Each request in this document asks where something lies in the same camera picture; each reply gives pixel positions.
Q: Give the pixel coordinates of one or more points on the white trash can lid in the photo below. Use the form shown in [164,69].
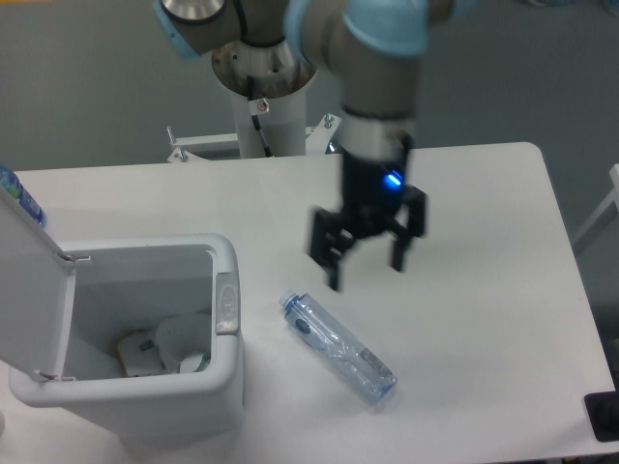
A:
[38,281]

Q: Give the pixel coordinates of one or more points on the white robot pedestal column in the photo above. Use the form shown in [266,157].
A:
[267,87]

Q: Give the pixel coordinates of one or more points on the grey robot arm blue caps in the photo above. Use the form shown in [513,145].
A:
[373,48]

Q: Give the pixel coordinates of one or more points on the white packaging trash in bin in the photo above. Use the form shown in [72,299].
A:
[140,355]

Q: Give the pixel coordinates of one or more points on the white frame at right edge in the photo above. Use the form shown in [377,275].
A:
[601,217]

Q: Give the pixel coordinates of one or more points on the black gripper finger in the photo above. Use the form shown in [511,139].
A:
[333,234]
[415,202]

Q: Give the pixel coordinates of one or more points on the clear plastic water bottle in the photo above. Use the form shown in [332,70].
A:
[340,348]

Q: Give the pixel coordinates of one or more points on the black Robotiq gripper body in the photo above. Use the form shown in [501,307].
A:
[373,191]

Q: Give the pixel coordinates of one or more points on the blue labelled bottle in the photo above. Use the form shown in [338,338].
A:
[11,184]

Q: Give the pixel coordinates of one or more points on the white trash can body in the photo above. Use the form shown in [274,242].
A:
[132,286]

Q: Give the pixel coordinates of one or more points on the black clamp at table edge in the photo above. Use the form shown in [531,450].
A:
[602,410]

